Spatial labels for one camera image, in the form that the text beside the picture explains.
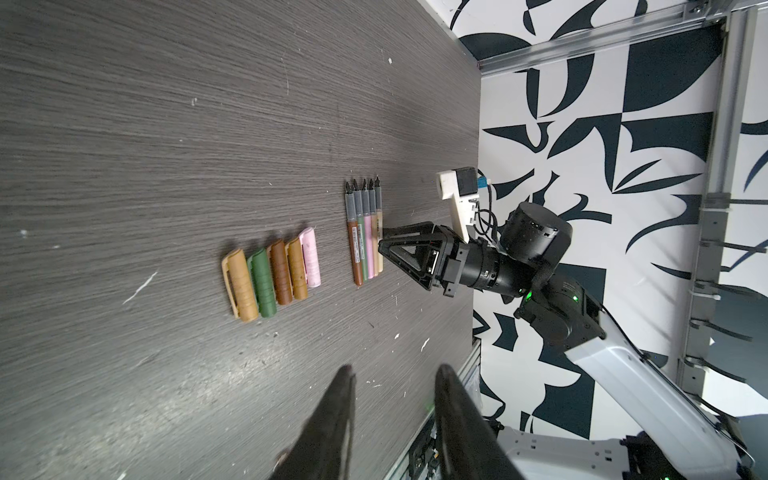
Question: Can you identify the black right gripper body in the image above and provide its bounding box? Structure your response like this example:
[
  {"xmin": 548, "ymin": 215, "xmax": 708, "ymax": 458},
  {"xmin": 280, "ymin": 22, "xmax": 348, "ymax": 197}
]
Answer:
[{"xmin": 440, "ymin": 230, "xmax": 536, "ymax": 299}]

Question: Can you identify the light tan pen cap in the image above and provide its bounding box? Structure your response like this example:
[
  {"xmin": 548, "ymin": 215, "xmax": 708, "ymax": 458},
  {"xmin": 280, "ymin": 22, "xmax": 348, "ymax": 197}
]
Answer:
[{"xmin": 221, "ymin": 249, "xmax": 259, "ymax": 322}]

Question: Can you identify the pink pen cap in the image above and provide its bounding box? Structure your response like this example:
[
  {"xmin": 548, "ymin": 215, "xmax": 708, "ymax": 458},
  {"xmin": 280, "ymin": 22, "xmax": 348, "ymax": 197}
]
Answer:
[{"xmin": 298, "ymin": 227, "xmax": 321, "ymax": 288}]

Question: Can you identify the brown pen cap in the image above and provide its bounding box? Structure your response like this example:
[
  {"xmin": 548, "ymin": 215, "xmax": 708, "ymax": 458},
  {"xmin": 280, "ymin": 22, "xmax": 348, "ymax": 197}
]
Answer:
[{"xmin": 267, "ymin": 240, "xmax": 293, "ymax": 306}]

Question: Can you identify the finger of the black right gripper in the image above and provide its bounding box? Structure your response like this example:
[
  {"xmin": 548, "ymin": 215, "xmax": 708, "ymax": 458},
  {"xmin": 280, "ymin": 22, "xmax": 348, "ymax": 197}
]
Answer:
[
  {"xmin": 379, "ymin": 236, "xmax": 447, "ymax": 290},
  {"xmin": 383, "ymin": 222, "xmax": 453, "ymax": 243}
]

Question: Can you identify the brown capped pink marker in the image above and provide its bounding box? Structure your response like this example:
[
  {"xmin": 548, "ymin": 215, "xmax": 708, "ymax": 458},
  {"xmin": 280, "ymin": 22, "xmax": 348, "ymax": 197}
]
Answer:
[{"xmin": 361, "ymin": 179, "xmax": 375, "ymax": 279}]

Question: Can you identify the dark brown marker pen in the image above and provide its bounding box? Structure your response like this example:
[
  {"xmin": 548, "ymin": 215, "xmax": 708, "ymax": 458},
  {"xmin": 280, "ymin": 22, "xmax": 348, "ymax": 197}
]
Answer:
[{"xmin": 344, "ymin": 181, "xmax": 364, "ymax": 287}]

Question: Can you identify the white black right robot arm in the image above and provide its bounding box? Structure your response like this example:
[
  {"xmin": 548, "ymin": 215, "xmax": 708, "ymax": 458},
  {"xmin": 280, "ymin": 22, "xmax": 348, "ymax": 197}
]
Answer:
[{"xmin": 378, "ymin": 202, "xmax": 747, "ymax": 479}]

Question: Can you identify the green capped tan marker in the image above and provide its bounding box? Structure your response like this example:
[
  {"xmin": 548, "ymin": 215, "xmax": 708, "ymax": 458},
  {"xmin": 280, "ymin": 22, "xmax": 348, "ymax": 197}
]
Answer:
[{"xmin": 368, "ymin": 178, "xmax": 380, "ymax": 276}]

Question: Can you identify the tan marker pen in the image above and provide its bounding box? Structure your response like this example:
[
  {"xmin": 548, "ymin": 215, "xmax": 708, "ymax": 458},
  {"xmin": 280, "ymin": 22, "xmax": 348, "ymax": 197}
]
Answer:
[{"xmin": 373, "ymin": 175, "xmax": 384, "ymax": 275}]

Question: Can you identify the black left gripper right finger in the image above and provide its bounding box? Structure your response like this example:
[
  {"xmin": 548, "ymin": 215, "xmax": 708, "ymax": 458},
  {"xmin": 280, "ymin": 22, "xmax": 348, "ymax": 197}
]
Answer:
[{"xmin": 434, "ymin": 364, "xmax": 523, "ymax": 479}]

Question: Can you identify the green marker pen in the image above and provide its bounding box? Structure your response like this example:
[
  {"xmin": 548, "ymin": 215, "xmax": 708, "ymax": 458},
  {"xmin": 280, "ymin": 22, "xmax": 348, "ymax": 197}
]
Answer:
[{"xmin": 352, "ymin": 179, "xmax": 368, "ymax": 281}]

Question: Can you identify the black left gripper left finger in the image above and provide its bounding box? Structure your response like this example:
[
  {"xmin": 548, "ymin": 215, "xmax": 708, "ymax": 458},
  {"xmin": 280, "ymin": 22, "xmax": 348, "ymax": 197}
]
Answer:
[{"xmin": 270, "ymin": 364, "xmax": 356, "ymax": 479}]

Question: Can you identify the green pen cap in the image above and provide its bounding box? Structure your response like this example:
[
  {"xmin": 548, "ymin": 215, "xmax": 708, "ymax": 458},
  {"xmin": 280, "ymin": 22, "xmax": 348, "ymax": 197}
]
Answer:
[{"xmin": 247, "ymin": 248, "xmax": 278, "ymax": 318}]

